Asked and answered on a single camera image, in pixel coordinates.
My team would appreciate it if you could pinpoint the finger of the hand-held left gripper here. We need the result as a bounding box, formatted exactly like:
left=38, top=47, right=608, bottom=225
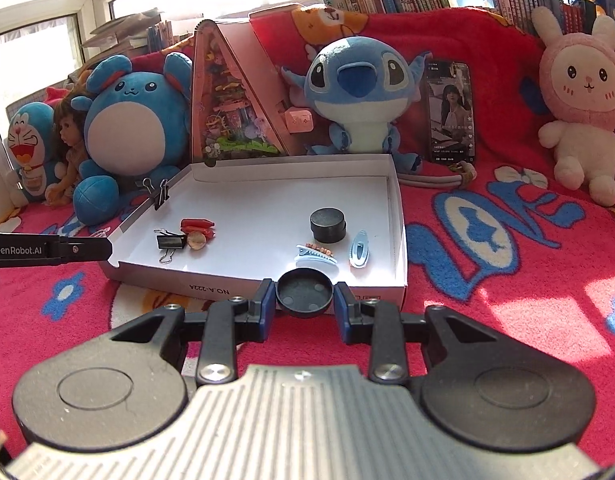
left=56, top=236, right=113, bottom=264

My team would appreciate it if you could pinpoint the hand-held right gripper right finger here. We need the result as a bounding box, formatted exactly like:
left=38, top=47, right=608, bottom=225
left=335, top=282, right=508, bottom=387

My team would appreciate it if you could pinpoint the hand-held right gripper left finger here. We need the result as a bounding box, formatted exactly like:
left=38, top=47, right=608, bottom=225
left=110, top=280, right=277, bottom=387

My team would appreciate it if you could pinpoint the black round cap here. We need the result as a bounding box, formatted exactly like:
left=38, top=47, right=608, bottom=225
left=309, top=208, right=349, bottom=230
left=276, top=268, right=335, bottom=320
left=311, top=224, right=348, bottom=244

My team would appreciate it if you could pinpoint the blue snap hair clip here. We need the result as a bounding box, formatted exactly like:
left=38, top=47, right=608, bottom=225
left=348, top=229, right=371, bottom=269

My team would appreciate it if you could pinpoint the large black binder clip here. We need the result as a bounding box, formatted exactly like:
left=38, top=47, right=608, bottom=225
left=154, top=229, right=188, bottom=265

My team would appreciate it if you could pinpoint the white cardboard box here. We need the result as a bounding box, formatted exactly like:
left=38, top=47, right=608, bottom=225
left=99, top=153, right=409, bottom=311

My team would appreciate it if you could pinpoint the light blue claw hair clip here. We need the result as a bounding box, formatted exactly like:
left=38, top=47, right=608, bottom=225
left=292, top=242, right=341, bottom=277

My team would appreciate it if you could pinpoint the small black binder clip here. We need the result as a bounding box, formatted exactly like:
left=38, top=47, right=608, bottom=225
left=142, top=177, right=171, bottom=211

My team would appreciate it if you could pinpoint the blue robot cat plush toy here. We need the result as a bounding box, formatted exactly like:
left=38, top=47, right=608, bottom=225
left=4, top=102, right=63, bottom=205

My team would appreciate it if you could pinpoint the brown-haired doll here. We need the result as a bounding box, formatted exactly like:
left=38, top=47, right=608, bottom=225
left=46, top=84, right=96, bottom=206

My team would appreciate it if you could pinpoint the round blue mouse plush toy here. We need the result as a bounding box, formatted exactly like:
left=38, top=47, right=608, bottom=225
left=70, top=52, right=194, bottom=227

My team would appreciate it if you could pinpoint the pink printed blanket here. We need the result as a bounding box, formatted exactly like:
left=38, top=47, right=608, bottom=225
left=0, top=154, right=615, bottom=461

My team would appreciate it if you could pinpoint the small pink cube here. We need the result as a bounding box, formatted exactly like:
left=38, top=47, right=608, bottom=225
left=282, top=107, right=313, bottom=136

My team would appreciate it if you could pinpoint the triangular miniature house diorama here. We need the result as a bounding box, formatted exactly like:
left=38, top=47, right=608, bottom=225
left=189, top=18, right=311, bottom=165

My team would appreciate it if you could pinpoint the blue alien plush toy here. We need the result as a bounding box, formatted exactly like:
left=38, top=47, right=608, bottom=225
left=280, top=35, right=433, bottom=174

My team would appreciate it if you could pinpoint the stack of books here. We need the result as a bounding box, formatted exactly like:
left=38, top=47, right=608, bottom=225
left=81, top=9, right=196, bottom=54

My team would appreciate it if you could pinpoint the black smartphone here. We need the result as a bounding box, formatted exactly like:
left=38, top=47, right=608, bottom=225
left=426, top=61, right=476, bottom=165

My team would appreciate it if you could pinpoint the pink bunny plush toy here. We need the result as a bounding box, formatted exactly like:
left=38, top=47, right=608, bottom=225
left=531, top=5, right=615, bottom=207

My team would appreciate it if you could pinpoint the row of thin books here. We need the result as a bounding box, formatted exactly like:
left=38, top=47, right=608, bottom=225
left=466, top=0, right=615, bottom=37

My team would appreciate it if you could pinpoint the grey cord bracelet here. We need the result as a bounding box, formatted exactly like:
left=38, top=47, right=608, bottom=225
left=399, top=164, right=476, bottom=191

